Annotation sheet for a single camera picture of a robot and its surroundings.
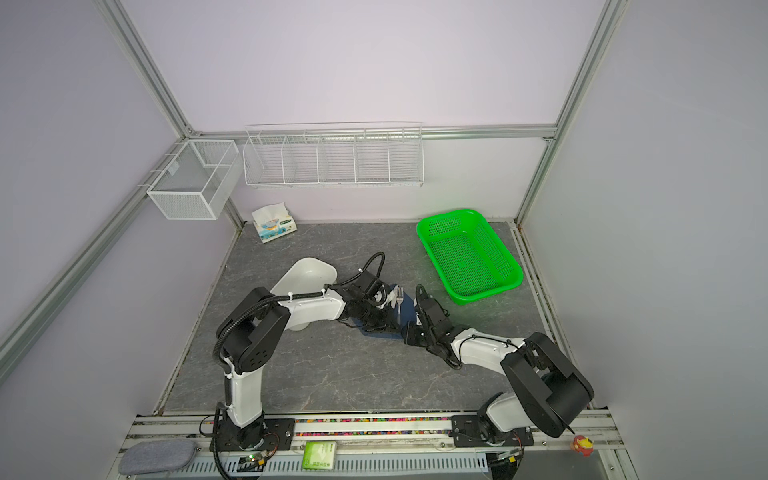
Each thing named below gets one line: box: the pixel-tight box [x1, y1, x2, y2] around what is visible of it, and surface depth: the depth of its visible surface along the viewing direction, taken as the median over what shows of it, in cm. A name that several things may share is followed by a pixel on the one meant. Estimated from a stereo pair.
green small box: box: [302, 441, 337, 471], surface depth 71 cm
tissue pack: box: [251, 202, 298, 244], surface depth 115 cm
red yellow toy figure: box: [571, 435, 595, 457], surface depth 69 cm
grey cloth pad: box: [118, 439, 197, 475], surface depth 71 cm
